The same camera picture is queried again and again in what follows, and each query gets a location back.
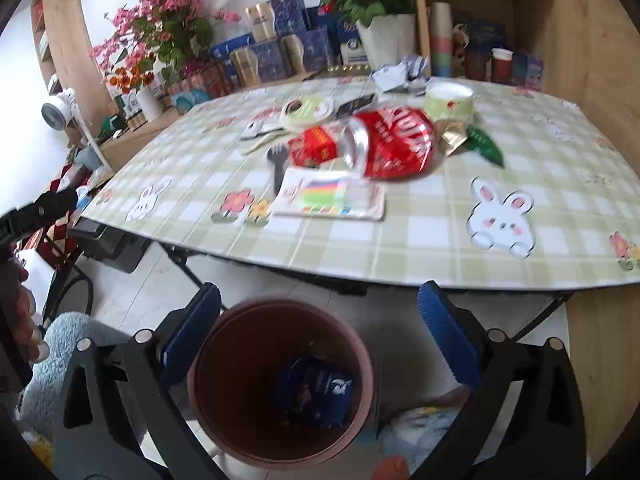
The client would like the blue white milk carton box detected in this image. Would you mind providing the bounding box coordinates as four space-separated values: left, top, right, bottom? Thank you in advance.
340 22 373 66

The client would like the white security camera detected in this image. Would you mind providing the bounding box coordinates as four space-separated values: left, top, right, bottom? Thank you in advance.
41 87 113 171

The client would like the row of blue gift boxes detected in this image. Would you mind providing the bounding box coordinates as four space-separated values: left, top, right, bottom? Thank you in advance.
210 0 371 96

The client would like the gold foil wrapper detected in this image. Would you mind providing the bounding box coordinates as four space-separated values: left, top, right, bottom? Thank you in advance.
435 120 471 157

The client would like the wooden bookshelf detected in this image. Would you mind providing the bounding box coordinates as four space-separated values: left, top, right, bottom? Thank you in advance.
31 0 113 126

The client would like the teal round packet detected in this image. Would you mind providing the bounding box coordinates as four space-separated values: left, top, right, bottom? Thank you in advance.
175 89 211 113

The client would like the green foil wrapper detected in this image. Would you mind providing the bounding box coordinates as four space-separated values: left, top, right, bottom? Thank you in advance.
462 125 505 167

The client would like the orange flower bunch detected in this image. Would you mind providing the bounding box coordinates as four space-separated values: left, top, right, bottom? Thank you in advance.
105 62 156 92

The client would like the red cup white lid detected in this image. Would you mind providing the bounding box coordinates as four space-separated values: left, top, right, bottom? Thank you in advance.
491 48 515 85

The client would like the blue snack packet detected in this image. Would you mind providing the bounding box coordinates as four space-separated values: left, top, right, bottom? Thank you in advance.
275 355 356 428

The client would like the green paper bowl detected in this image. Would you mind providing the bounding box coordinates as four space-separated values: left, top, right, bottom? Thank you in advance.
424 80 475 123

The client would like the red brick-pattern planter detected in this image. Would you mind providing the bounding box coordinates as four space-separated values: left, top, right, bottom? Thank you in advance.
167 62 236 98

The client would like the crumpled white paper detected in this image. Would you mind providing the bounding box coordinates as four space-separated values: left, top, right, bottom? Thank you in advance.
371 55 432 96

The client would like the white green-label yogurt tub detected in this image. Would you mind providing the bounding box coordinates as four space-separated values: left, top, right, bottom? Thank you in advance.
279 95 335 129

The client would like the row of small bottles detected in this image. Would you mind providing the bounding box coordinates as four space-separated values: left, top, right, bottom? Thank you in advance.
115 92 146 128

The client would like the red foil snack bag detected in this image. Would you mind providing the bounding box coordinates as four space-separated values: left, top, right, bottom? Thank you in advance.
339 106 437 182

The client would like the dark brown cup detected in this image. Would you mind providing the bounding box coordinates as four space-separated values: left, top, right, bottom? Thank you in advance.
462 42 493 81

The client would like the stack of pastel paper cups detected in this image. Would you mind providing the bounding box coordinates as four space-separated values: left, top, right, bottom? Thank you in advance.
430 2 455 78

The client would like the person's left leg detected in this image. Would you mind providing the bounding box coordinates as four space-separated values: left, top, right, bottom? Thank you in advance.
42 311 146 361

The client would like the folding table checkered cloth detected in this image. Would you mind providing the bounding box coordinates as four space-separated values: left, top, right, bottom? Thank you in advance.
80 74 640 291

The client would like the pink blossom plant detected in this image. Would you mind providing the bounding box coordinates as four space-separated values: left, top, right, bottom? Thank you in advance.
92 0 241 86

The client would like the red snack bar packet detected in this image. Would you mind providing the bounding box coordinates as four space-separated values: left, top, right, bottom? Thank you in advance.
290 127 337 168

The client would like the black cigarette box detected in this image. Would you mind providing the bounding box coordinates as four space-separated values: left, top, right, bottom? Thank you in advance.
336 92 377 120

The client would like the black folding table frame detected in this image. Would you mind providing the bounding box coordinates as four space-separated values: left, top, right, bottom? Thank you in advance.
160 240 573 343

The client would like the cream plastic spoon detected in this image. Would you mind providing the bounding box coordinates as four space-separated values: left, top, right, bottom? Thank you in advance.
242 132 296 155

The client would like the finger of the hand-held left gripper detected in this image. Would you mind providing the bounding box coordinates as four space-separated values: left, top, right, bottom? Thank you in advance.
0 189 79 249

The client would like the dark blue box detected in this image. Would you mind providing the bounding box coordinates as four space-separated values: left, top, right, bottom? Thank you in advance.
455 10 507 53

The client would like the person's left hand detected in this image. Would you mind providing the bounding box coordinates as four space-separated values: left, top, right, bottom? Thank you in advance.
12 262 51 366

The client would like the colourful sticky note pack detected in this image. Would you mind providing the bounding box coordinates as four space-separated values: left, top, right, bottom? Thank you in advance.
271 167 387 222

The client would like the small blue box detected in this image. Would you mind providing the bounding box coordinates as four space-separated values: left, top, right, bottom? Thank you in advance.
512 52 545 92

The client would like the white printed pouch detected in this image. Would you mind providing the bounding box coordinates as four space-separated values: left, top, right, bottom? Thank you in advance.
240 120 281 140

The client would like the black plastic spork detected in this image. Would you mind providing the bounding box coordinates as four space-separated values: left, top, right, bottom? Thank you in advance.
266 143 287 196

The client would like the white slim vase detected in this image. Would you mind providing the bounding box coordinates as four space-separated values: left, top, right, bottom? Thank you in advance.
136 87 163 122

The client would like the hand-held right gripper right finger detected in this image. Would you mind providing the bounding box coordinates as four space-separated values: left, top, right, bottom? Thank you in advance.
417 280 587 480

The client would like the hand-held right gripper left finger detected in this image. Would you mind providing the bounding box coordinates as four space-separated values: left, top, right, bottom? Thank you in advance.
52 282 223 480

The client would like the red patterned cloth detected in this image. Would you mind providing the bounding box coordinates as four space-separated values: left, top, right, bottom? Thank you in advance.
47 162 96 196

